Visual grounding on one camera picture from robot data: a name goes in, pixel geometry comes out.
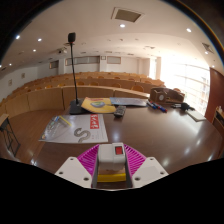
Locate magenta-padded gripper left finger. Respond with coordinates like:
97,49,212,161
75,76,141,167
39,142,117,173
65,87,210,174
54,143,100,189

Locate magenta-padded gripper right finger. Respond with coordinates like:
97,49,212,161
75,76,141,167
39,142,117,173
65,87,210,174
124,143,170,189

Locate white charger block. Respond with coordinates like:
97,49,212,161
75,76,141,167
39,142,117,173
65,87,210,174
97,142,128,174

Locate white magazine with red print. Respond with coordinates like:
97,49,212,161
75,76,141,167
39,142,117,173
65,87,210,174
38,113,109,145

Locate black gooseneck desk microphone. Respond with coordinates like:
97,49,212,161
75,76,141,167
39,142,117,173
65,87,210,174
67,32,91,116

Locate red marker pen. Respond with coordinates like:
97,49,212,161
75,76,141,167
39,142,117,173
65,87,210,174
153,102,169,114

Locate blue marker pen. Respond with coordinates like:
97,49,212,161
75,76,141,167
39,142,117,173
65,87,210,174
146,100,158,110

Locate black remote control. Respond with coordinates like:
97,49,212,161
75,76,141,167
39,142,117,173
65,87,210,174
113,105,128,119

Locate yellow booklet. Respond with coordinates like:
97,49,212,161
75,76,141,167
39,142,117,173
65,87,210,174
80,96,118,115

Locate blue booklet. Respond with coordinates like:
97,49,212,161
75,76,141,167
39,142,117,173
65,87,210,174
109,96,149,108

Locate white notebook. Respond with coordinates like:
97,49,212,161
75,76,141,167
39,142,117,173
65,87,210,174
185,109,208,123

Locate black-legged side stand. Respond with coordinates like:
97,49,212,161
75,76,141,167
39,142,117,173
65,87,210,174
0,113,22,158

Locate wooden lecture hall seats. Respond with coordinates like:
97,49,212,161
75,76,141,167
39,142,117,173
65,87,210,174
0,71,166,119

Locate small ceiling air vent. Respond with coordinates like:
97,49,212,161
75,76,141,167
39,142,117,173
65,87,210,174
201,42,214,54

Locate round ceiling lights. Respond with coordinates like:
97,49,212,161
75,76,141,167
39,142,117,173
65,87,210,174
6,22,194,68

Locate large ceiling air vent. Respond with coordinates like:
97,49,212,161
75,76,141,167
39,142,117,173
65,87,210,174
110,7,145,24

